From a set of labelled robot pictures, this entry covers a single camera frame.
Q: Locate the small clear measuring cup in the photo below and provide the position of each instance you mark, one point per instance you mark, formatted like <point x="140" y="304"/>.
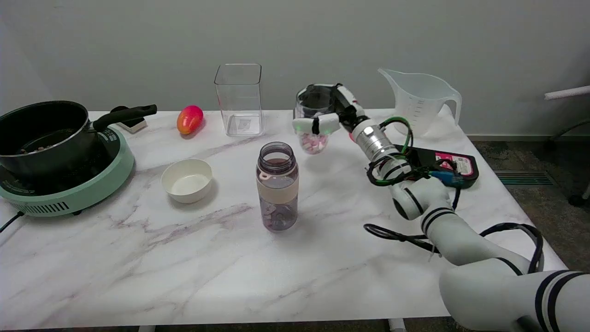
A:
<point x="315" y="144"/>

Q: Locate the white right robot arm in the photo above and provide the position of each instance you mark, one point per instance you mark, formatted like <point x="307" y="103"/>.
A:
<point x="461" y="230"/>

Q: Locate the floor vent grille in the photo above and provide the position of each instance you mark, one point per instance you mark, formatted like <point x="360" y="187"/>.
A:
<point x="523" y="178"/>

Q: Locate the white block with black top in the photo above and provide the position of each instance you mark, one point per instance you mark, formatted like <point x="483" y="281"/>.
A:
<point x="133" y="124"/>

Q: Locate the white rod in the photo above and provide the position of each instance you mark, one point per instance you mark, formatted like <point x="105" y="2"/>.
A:
<point x="567" y="92"/>

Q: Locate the white bowl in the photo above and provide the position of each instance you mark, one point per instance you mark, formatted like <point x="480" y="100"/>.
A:
<point x="186" y="182"/>

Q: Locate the green induction cooker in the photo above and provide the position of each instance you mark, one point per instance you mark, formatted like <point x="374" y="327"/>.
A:
<point x="92" y="186"/>

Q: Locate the clear square plastic container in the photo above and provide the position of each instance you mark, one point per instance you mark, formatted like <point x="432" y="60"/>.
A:
<point x="239" y="103"/>

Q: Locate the tinted bottle with beige band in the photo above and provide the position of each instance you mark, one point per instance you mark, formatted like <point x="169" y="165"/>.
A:
<point x="277" y="189"/>

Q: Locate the large translucent measuring jug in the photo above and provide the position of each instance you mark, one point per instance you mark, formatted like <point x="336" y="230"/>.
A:
<point x="419" y="101"/>

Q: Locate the dark chair base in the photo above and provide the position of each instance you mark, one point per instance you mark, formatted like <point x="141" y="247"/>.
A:
<point x="569" y="129"/>

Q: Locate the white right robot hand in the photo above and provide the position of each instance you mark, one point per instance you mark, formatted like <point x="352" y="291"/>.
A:
<point x="328" y="122"/>

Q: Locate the black device with pink label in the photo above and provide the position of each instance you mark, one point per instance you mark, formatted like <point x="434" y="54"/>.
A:
<point x="465" y="168"/>

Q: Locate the red orange mango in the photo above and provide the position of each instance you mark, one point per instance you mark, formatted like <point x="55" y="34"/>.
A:
<point x="189" y="119"/>

